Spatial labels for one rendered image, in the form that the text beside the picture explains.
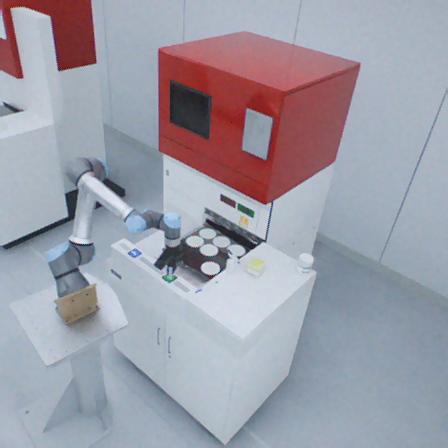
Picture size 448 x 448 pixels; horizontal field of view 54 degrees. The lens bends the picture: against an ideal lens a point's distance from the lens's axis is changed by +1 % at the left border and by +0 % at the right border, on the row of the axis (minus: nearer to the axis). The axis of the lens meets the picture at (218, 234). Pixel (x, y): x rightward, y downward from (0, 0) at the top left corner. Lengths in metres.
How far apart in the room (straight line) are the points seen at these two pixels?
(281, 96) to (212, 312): 1.01
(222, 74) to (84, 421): 2.04
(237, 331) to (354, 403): 1.32
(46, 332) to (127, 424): 0.88
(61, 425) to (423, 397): 2.24
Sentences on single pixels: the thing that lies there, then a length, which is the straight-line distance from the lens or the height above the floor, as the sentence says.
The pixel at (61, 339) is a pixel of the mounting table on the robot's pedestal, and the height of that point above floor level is 0.82.
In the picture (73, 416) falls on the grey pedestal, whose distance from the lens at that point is 2.89.
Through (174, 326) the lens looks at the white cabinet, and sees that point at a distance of 2.29.
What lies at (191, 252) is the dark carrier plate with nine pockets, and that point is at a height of 0.90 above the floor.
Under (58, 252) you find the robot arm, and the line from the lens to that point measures 2.14.
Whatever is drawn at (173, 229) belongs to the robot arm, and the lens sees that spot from 1.96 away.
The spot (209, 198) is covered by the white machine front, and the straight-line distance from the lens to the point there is 2.61.
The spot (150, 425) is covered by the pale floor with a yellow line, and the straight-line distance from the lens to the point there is 2.82.
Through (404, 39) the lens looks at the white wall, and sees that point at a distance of 3.42.
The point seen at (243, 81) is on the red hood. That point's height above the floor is 1.80.
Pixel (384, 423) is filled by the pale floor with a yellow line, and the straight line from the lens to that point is 3.09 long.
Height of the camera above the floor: 2.45
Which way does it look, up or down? 37 degrees down
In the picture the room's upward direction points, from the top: 6 degrees clockwise
